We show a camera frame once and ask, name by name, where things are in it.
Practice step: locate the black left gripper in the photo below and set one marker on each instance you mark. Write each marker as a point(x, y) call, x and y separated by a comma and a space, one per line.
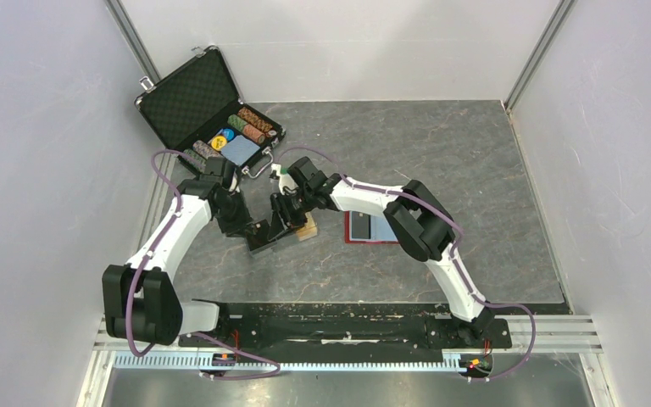
point(239, 225)

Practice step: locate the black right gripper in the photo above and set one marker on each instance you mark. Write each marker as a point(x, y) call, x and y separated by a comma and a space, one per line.
point(280, 203)

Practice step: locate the clear plastic card box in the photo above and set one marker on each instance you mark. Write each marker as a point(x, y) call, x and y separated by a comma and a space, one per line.
point(290, 239)

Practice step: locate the red leather card holder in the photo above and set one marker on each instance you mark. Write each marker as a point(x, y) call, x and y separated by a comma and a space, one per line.
point(381, 232)

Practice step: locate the black credit card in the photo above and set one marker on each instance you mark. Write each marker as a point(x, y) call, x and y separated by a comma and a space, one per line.
point(360, 226)

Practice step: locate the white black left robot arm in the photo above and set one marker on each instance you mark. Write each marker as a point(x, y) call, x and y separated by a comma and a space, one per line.
point(140, 303)

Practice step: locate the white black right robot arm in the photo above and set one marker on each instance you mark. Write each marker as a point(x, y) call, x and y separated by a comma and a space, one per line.
point(424, 230)

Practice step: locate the black card stack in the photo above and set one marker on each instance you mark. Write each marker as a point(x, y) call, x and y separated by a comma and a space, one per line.
point(256, 246)

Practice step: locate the orange card stack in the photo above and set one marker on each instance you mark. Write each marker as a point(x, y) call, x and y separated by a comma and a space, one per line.
point(308, 230)

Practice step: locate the blue playing card deck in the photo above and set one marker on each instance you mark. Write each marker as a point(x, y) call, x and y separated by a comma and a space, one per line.
point(239, 150)

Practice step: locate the purple grey poker chip row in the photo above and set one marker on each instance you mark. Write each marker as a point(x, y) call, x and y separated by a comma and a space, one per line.
point(205, 150)

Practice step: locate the yellow dealer chip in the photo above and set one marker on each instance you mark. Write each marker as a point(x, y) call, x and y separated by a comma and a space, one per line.
point(218, 142)

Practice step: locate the green purple poker chip row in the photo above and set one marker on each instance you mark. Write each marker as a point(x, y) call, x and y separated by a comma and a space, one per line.
point(195, 159)

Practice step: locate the blue dealer chip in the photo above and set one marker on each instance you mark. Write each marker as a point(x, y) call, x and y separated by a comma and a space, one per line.
point(227, 133)

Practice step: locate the red poker chip row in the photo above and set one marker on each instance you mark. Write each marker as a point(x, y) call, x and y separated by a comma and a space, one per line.
point(254, 134)

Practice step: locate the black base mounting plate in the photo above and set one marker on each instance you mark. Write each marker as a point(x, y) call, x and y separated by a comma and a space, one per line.
point(355, 332)

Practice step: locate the brown poker chip row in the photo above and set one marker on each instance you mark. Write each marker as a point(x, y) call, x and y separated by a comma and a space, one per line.
point(255, 120)

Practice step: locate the black aluminium poker chip case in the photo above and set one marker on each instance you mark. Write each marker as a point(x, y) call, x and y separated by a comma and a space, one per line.
point(193, 103)

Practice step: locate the aluminium slotted rail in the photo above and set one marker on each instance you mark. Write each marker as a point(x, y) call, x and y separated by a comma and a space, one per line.
point(209, 361)

